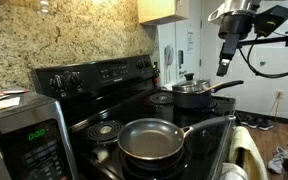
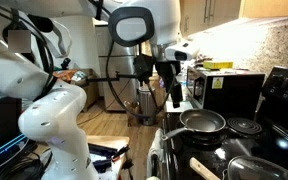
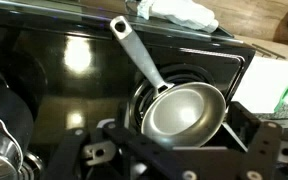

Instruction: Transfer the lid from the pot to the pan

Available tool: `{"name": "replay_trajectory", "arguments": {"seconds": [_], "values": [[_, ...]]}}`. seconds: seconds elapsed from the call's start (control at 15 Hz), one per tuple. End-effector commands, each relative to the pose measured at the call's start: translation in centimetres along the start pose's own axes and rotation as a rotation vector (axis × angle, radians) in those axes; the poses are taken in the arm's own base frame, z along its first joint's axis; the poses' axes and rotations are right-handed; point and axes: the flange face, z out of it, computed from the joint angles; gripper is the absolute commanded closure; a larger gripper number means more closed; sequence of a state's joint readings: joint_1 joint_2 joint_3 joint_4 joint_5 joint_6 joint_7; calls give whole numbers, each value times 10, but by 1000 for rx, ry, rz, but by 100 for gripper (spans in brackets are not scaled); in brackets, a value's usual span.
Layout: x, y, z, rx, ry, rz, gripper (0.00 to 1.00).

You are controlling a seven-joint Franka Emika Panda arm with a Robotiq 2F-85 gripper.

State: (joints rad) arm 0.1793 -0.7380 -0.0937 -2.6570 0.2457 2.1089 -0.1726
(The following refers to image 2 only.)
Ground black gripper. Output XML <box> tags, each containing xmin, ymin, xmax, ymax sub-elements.
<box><xmin>154</xmin><ymin>59</ymin><xmax>184</xmax><ymax>109</ymax></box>

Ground glass pot lid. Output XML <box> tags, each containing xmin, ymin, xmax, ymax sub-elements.
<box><xmin>227</xmin><ymin>154</ymin><xmax>288</xmax><ymax>180</ymax></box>

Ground black frying pan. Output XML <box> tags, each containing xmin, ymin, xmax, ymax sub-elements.
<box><xmin>161</xmin><ymin>108</ymin><xmax>227</xmax><ymax>142</ymax></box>

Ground coil burner under pan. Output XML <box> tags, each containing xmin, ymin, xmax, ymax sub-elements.
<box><xmin>180</xmin><ymin>128</ymin><xmax>228</xmax><ymax>148</ymax></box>

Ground steel trash can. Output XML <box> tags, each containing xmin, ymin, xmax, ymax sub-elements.
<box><xmin>138</xmin><ymin>87</ymin><xmax>158</xmax><ymax>127</ymax></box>

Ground stainless steel fridge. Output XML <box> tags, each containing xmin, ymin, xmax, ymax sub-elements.
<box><xmin>95</xmin><ymin>24</ymin><xmax>142</xmax><ymax>113</ymax></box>

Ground yellow box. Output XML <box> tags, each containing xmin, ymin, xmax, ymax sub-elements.
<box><xmin>202</xmin><ymin>60</ymin><xmax>234</xmax><ymax>70</ymax></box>

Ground pale hanging dish towel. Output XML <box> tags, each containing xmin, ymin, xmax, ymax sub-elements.
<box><xmin>146</xmin><ymin>128</ymin><xmax>167</xmax><ymax>179</ymax></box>

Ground black steel microwave oven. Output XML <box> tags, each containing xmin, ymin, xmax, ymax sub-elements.
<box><xmin>186</xmin><ymin>65</ymin><xmax>266</xmax><ymax>118</ymax></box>

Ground black red hand tool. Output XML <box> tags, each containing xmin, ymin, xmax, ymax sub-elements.
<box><xmin>112</xmin><ymin>145</ymin><xmax>131</xmax><ymax>163</ymax></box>

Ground bare coil burner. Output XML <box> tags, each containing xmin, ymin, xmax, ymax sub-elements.
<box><xmin>226</xmin><ymin>116</ymin><xmax>263</xmax><ymax>136</ymax></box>

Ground white green bag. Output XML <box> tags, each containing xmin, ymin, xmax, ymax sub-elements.
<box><xmin>70</xmin><ymin>70</ymin><xmax>88</xmax><ymax>84</ymax></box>

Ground black electric stove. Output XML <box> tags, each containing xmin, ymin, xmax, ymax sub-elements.
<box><xmin>157</xmin><ymin>66</ymin><xmax>288</xmax><ymax>180</ymax></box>

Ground black stove knob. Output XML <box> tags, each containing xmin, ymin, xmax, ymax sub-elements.
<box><xmin>271</xmin><ymin>74</ymin><xmax>285</xmax><ymax>88</ymax></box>

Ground light wood overhead cabinet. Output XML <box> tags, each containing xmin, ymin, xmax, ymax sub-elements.
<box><xmin>238</xmin><ymin>0</ymin><xmax>288</xmax><ymax>19</ymax></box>

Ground black computer box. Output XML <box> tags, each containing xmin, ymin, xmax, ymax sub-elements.
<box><xmin>0</xmin><ymin>96</ymin><xmax>23</xmax><ymax>168</ymax></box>

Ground black boxy camera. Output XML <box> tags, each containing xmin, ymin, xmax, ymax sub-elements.
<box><xmin>132</xmin><ymin>54</ymin><xmax>157</xmax><ymax>85</ymax></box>

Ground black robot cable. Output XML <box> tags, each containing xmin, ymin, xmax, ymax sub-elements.
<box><xmin>105</xmin><ymin>39</ymin><xmax>158</xmax><ymax>119</ymax></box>

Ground black jointed camera arm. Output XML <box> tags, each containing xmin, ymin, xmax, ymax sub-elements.
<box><xmin>85</xmin><ymin>72</ymin><xmax>142</xmax><ymax>84</ymax></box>

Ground wooden spatula handle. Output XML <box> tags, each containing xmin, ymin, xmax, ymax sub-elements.
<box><xmin>188</xmin><ymin>157</ymin><xmax>220</xmax><ymax>180</ymax></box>

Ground wood cabinet with metal handles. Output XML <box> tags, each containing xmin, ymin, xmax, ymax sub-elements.
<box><xmin>179</xmin><ymin>0</ymin><xmax>242</xmax><ymax>37</ymax></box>

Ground black cable pile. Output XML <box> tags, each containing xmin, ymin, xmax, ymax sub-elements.
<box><xmin>0</xmin><ymin>139</ymin><xmax>53</xmax><ymax>180</ymax></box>

